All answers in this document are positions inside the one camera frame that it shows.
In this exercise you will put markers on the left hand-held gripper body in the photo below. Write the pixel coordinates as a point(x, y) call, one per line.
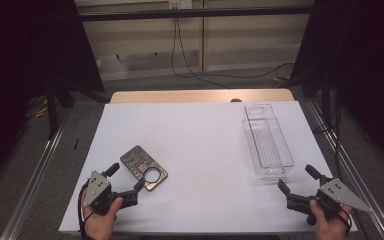
point(96, 188)

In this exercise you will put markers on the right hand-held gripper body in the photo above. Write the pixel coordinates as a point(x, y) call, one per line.
point(335, 196)

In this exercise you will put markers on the clear plastic container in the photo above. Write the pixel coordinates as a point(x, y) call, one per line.
point(267, 141)

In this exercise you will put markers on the person's right hand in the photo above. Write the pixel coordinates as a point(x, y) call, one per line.
point(330, 225)

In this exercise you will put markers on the person's left hand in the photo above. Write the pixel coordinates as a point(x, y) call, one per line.
point(98, 223)

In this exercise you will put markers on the small black stick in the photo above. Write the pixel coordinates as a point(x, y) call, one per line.
point(76, 143)

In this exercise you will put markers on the white table sheet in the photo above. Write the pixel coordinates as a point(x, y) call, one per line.
point(196, 143)

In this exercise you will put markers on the black tripod stand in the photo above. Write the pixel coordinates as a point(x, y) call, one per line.
point(51, 106)

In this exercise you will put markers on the black curtain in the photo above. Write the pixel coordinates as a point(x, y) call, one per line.
point(20, 66)
point(363, 66)

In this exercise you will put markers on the black horizontal bar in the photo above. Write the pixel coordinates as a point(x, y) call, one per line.
point(196, 13)

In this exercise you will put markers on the metal floor rail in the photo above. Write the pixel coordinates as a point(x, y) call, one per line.
point(30, 190)
point(350, 166)

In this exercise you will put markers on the white wall socket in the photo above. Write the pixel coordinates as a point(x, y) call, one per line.
point(180, 4)

